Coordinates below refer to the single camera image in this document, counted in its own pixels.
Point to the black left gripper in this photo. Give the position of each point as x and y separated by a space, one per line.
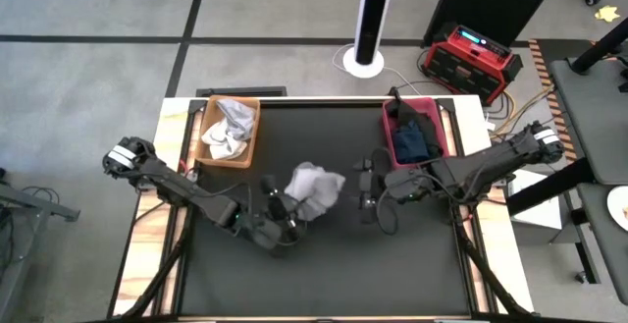
272 225

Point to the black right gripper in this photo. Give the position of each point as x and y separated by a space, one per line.
407 185

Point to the light grey waffle-weave towel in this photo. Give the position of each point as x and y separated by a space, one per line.
316 188

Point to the navy blue towel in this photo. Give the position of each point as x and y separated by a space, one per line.
411 144

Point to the white towel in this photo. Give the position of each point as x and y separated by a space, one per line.
221 148

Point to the smooth grey towel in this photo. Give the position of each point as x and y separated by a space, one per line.
240 117

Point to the black towel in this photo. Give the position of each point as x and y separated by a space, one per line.
409 112

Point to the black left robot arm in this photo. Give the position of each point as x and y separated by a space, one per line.
172 185

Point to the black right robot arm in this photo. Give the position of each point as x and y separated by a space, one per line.
490 163

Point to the pink plastic basket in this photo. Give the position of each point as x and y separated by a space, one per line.
434 104

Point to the wooden bin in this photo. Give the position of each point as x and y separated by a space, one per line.
208 111

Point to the black flat bar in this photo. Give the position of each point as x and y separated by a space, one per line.
245 91

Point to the red portable power station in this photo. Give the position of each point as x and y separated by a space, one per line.
466 68

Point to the black and white tower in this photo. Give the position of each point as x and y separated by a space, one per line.
373 18

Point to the white box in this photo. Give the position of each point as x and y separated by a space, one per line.
535 212

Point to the black diagonal beam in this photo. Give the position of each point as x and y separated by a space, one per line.
549 188

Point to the orange black striped floor strip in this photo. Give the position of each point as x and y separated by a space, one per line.
539 63

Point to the black partition panel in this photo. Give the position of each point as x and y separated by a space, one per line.
490 4

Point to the grey side table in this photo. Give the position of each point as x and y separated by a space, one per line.
613 264
598 107

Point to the white plate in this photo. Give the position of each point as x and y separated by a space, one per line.
619 207

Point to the black diagonal pole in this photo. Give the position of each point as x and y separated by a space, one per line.
598 48

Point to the yellow paper scrap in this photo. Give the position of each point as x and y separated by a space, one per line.
607 14

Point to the black frame strut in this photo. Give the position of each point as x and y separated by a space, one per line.
490 274
157 274

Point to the grey metal desk frame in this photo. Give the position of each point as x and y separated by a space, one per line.
29 205

